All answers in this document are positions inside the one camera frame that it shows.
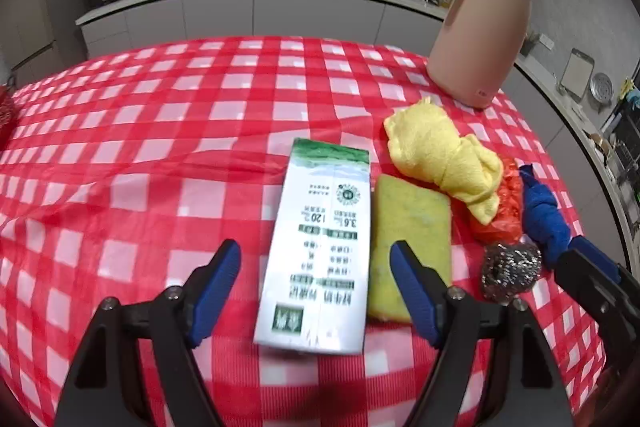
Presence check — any white green milk carton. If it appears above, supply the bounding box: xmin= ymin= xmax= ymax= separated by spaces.
xmin=253 ymin=138 xmax=372 ymax=355

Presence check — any white cutting board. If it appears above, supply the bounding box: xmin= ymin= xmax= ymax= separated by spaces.
xmin=560 ymin=48 xmax=594 ymax=100

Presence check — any cyan hanging cloth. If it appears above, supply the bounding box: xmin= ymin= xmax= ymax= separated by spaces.
xmin=620 ymin=79 xmax=640 ymax=108

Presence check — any red checked tablecloth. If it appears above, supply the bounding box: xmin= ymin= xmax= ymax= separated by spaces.
xmin=0 ymin=36 xmax=608 ymax=427

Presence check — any orange plastic bag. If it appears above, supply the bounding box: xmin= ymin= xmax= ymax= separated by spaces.
xmin=470 ymin=157 xmax=526 ymax=244

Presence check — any pink thermos jug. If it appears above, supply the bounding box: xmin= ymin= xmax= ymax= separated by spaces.
xmin=426 ymin=0 xmax=540 ymax=110

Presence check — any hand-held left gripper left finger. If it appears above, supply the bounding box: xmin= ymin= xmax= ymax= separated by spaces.
xmin=54 ymin=239 xmax=242 ymax=427

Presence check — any yellow cloth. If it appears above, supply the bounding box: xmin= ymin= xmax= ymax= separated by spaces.
xmin=383 ymin=97 xmax=503 ymax=225

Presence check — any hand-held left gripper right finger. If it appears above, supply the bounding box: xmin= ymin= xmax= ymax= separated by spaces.
xmin=390 ymin=240 xmax=573 ymax=427

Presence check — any beige refrigerator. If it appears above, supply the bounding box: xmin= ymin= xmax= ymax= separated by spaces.
xmin=0 ymin=0 xmax=88 ymax=80

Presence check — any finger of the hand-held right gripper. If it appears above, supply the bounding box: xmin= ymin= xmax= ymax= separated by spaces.
xmin=572 ymin=237 xmax=638 ymax=303
xmin=555 ymin=251 xmax=632 ymax=350

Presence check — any steel wool scourer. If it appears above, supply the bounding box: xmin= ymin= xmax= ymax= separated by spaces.
xmin=480 ymin=242 xmax=543 ymax=305

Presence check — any round metal steamer plate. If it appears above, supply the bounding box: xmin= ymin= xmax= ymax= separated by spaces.
xmin=590 ymin=73 xmax=614 ymax=102

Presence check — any yellow sponge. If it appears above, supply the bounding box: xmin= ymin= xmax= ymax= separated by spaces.
xmin=367 ymin=174 xmax=453 ymax=323

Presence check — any blue cloth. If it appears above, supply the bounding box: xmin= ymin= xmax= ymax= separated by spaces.
xmin=519 ymin=164 xmax=573 ymax=270

